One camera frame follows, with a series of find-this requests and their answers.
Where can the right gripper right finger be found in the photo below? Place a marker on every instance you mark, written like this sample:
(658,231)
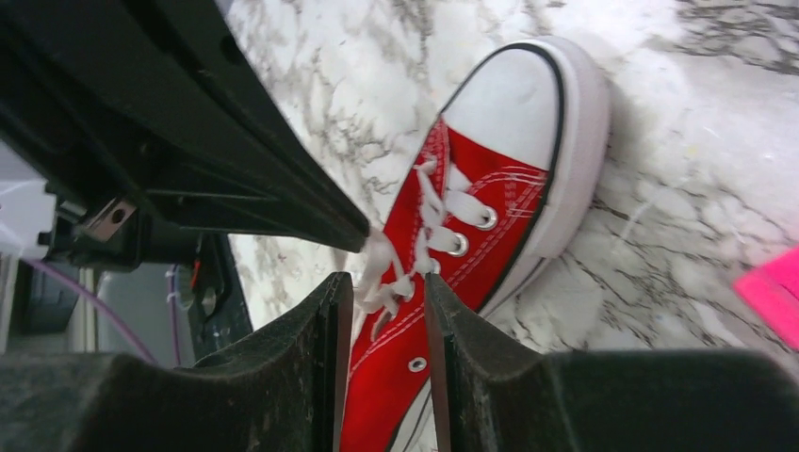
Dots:
(491,393)

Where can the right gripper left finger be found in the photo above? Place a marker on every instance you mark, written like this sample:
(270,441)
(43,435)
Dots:
(281,388)

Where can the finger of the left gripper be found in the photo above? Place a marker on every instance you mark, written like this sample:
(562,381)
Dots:
(304,202)

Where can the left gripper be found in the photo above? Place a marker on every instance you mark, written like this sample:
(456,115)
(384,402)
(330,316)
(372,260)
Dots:
(131,130)

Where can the white shoelace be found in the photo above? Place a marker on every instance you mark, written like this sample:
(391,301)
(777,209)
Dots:
(394,260)

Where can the red canvas sneaker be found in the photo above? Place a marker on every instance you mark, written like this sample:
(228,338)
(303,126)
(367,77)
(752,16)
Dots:
(497,190)

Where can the pink highlighter marker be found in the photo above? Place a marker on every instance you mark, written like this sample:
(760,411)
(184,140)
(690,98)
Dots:
(771,291)

